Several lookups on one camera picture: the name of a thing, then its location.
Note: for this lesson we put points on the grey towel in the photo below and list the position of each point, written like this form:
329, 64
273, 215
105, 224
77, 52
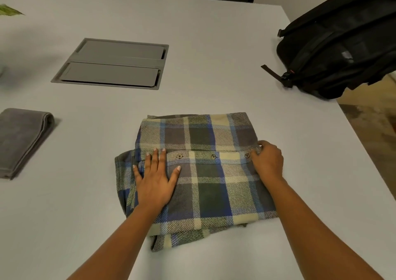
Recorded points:
21, 140

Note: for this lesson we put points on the small variegated table plant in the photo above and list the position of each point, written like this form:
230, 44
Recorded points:
10, 10

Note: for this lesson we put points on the person's left forearm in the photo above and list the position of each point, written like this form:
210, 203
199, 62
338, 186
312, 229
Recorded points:
114, 245

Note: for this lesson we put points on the person's right hand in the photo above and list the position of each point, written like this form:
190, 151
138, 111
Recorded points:
269, 162

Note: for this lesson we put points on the person's left hand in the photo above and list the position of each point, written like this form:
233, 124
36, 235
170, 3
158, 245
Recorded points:
154, 187

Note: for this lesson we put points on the plaid flannel shirt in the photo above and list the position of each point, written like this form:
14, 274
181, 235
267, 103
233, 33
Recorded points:
210, 190

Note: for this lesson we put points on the person's right forearm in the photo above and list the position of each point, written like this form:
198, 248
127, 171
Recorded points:
318, 233

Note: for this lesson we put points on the black backpack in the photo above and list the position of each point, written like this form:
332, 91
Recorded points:
340, 41

